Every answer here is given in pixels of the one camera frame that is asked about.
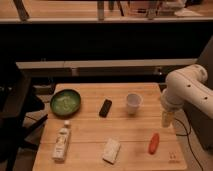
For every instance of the dark chair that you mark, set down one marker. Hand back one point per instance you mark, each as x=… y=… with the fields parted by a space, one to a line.
x=17 y=98

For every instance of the white paper cup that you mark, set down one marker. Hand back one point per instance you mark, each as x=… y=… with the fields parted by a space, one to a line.
x=133 y=102

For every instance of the green bowl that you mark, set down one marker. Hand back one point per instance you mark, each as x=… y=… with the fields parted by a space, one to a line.
x=65 y=102

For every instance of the white sponge block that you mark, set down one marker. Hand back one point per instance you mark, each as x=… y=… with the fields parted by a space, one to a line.
x=111 y=150

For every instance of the white squeeze bottle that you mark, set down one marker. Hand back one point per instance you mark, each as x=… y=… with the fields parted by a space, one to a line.
x=62 y=141

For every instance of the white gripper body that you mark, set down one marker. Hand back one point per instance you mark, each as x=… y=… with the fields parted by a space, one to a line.
x=167 y=118

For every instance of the black rectangular block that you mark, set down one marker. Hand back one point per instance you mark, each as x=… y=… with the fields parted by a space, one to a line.
x=105 y=108

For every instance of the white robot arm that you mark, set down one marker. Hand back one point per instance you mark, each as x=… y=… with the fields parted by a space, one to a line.
x=186 y=84

